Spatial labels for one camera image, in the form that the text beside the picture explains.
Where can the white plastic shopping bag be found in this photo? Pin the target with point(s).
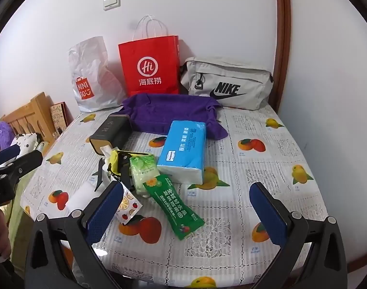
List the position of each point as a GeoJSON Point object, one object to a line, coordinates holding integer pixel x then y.
{"type": "Point", "coordinates": [90, 75]}

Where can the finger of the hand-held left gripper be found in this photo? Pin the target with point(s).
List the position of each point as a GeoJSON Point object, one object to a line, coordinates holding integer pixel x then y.
{"type": "Point", "coordinates": [5, 155]}
{"type": "Point", "coordinates": [26, 162]}

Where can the green bed sheet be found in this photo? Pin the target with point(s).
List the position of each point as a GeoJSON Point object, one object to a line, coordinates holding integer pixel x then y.
{"type": "Point", "coordinates": [19, 213]}

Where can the purple towel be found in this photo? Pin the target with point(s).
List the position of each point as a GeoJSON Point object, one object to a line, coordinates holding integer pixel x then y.
{"type": "Point", "coordinates": [153, 111]}

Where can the green snack packet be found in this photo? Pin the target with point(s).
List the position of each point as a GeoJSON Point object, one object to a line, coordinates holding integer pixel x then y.
{"type": "Point", "coordinates": [174, 207]}

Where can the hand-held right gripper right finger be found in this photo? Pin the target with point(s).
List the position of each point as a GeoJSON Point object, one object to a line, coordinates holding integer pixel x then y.
{"type": "Point", "coordinates": [268, 213]}

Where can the red paper shopping bag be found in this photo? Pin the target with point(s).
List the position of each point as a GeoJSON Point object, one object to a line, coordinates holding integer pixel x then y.
{"type": "Point", "coordinates": [150, 66]}

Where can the blue tissue pack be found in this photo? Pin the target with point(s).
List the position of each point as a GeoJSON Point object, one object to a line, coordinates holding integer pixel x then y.
{"type": "Point", "coordinates": [183, 150]}

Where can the fruit print tablecloth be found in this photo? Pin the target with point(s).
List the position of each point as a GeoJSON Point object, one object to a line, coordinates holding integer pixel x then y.
{"type": "Point", "coordinates": [246, 162]}

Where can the small green tissue pack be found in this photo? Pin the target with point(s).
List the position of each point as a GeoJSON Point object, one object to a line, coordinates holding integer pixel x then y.
{"type": "Point", "coordinates": [144, 171]}

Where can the fruit print small packet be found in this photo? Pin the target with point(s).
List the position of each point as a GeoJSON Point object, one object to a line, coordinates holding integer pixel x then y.
{"type": "Point", "coordinates": [129, 204]}

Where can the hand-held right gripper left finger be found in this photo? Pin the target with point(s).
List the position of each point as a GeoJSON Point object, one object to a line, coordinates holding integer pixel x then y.
{"type": "Point", "coordinates": [105, 210]}

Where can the dark green box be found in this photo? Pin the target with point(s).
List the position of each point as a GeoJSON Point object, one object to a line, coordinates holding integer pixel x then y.
{"type": "Point", "coordinates": [111, 132]}

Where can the purple fluffy plush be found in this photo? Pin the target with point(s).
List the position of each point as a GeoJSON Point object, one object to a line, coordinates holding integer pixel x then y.
{"type": "Point", "coordinates": [3, 135]}

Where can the brown wooden door frame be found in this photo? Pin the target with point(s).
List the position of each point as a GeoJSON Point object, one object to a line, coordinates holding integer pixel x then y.
{"type": "Point", "coordinates": [282, 36]}

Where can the floral print pillow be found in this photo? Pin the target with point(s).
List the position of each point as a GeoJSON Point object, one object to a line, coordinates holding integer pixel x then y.
{"type": "Point", "coordinates": [25, 141]}

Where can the grey waist bag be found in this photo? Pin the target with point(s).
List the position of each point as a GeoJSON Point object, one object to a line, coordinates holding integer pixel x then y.
{"type": "Point", "coordinates": [225, 84]}

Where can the white wall light switch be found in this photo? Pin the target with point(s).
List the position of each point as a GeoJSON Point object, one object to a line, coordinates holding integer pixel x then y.
{"type": "Point", "coordinates": [111, 1]}

